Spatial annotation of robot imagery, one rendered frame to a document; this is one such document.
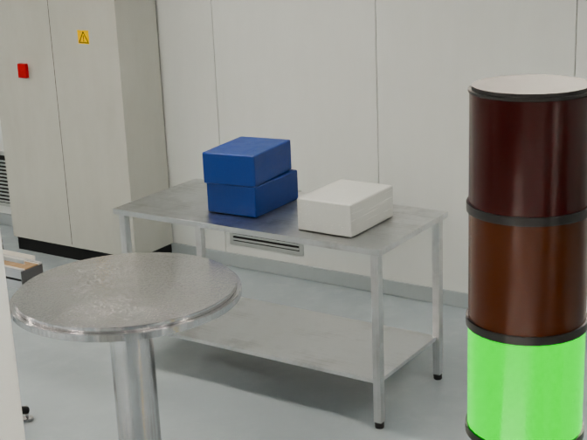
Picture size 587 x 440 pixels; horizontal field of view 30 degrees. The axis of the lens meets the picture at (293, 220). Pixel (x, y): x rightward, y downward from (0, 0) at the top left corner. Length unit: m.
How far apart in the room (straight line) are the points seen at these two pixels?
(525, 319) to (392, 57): 6.14
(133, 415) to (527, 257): 4.26
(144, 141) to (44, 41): 0.96
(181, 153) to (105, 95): 0.67
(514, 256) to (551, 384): 0.06
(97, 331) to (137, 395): 0.57
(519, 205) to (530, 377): 0.07
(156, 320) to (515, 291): 3.72
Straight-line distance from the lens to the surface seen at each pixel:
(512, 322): 0.45
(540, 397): 0.46
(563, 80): 0.46
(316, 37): 6.82
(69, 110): 7.67
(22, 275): 4.88
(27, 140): 8.03
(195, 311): 4.20
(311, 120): 6.94
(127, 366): 4.57
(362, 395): 5.61
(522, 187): 0.43
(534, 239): 0.44
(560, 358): 0.46
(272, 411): 5.48
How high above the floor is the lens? 2.42
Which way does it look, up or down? 16 degrees down
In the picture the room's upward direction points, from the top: 2 degrees counter-clockwise
